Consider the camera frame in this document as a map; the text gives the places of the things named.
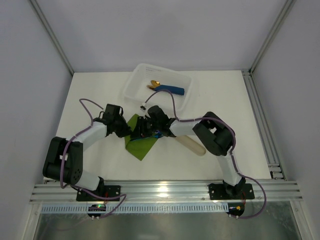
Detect green paper napkin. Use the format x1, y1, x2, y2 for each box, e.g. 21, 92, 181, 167
124, 114, 158, 161

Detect white slotted cable duct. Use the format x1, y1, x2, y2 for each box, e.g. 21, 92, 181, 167
41, 202, 229, 214

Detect left frame post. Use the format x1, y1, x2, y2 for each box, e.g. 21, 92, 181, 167
28, 0, 75, 76

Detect aluminium front rail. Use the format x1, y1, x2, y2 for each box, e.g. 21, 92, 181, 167
29, 179, 303, 204

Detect gold utensils in bundle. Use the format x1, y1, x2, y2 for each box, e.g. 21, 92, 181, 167
146, 80, 161, 90

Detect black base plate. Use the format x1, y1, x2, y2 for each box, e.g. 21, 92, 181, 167
208, 183, 255, 200
76, 185, 121, 202

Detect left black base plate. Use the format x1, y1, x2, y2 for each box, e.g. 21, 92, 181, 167
76, 185, 121, 202

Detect aluminium right side rail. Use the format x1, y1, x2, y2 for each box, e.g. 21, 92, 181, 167
242, 70, 287, 181

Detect frame post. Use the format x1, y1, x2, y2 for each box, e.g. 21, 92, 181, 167
28, 0, 75, 76
248, 0, 296, 75

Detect right frame post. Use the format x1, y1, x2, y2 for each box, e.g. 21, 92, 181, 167
248, 0, 296, 75

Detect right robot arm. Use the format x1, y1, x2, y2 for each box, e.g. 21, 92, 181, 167
130, 105, 252, 200

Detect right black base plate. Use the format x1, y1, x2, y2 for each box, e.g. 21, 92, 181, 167
208, 183, 255, 200

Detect blue rolled napkin bundle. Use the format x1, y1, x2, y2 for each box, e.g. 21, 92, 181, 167
154, 84, 185, 96

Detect iridescent blue fork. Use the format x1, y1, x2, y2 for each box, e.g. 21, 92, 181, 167
130, 130, 164, 141

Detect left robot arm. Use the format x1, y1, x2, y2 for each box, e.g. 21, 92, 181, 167
42, 104, 132, 202

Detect aluminium rail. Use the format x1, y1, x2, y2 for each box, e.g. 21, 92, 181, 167
29, 179, 303, 204
242, 70, 287, 181

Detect white plastic basket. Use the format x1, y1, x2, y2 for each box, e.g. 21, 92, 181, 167
123, 63, 194, 112

